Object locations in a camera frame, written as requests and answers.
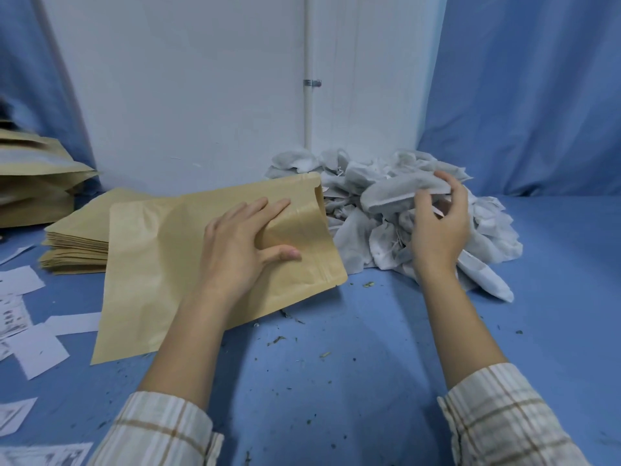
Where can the pile of white tea bags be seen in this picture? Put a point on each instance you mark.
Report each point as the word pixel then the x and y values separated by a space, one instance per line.
pixel 368 237

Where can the blue table cover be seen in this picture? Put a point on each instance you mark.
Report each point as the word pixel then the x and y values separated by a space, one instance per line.
pixel 533 334

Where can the person's left hand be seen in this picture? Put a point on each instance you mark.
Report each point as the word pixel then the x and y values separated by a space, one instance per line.
pixel 233 252

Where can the white paper labels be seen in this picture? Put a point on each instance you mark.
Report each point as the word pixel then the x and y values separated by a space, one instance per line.
pixel 29 344

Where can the stack of kraft pouches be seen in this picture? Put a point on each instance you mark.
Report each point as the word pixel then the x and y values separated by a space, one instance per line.
pixel 82 228

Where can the grey pipe clamp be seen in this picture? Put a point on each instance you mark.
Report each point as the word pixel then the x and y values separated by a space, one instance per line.
pixel 312 83

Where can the kraft pouch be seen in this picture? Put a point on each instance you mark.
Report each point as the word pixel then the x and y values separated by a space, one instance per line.
pixel 155 266

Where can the blue curtain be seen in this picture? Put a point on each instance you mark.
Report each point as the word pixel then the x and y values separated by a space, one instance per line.
pixel 524 92
pixel 29 67

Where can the white wall pipe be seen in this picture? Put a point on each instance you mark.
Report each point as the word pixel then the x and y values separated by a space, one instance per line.
pixel 309 43

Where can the pile of kraft pouches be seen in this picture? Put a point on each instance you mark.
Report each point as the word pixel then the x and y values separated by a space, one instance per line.
pixel 34 184

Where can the person's right hand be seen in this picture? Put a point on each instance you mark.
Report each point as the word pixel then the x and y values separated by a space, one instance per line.
pixel 439 237

